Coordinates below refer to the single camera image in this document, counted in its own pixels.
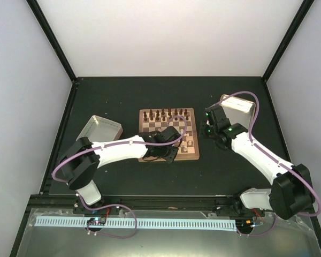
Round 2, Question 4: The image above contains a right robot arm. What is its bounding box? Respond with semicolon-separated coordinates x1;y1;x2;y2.
199;122;316;220

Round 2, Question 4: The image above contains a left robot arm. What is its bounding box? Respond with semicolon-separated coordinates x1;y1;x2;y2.
52;126;183;214

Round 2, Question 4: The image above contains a pile of white chess pieces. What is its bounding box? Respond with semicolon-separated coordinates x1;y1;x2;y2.
179;131;195;154

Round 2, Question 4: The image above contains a wooden chess board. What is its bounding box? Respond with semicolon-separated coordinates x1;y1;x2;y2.
139;108;200;161

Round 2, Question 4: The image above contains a row of dark chess pieces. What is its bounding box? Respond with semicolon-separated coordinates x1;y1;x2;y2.
139;108;195;122

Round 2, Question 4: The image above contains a small circuit board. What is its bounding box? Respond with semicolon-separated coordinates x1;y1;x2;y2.
87;217;105;225

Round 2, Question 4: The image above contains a gold metal tin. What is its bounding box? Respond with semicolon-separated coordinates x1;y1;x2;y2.
220;94;256;129

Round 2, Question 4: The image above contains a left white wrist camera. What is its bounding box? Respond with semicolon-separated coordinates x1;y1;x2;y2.
160;126;180;145

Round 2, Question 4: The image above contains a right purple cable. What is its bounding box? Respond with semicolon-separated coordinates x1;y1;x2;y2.
219;90;321;238

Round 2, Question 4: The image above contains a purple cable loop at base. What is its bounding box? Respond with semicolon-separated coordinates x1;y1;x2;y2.
85;203;139;239

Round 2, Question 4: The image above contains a white slotted cable duct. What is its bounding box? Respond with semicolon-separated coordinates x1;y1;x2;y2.
34;216;236;232

